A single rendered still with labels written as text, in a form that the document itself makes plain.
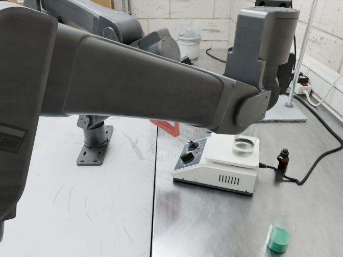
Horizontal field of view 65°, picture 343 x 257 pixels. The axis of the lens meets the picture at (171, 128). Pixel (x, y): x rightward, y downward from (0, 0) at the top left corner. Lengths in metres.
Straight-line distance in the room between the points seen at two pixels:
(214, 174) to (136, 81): 0.46
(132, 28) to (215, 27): 2.45
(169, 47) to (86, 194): 0.39
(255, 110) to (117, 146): 0.57
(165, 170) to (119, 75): 0.54
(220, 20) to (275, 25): 2.68
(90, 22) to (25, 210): 0.43
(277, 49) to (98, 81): 0.22
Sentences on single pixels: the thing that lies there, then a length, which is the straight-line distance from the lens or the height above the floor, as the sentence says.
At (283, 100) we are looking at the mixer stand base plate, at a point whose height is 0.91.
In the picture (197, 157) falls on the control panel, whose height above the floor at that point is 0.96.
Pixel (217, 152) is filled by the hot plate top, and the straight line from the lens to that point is 0.64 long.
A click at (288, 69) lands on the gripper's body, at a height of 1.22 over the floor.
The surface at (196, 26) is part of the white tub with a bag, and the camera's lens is 1.56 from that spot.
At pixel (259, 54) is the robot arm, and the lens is 0.32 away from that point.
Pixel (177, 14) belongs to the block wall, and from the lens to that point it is 2.95.
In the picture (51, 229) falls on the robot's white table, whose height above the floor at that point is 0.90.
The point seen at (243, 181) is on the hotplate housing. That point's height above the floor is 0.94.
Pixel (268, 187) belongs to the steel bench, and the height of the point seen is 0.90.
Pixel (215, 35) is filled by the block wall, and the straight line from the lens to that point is 3.03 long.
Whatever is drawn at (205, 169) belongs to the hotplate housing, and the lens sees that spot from 0.63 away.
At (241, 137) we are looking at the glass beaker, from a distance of 0.59.
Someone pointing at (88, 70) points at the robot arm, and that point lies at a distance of 0.17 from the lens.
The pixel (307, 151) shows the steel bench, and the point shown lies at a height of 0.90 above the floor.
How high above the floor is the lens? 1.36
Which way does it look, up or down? 31 degrees down
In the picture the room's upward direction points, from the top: straight up
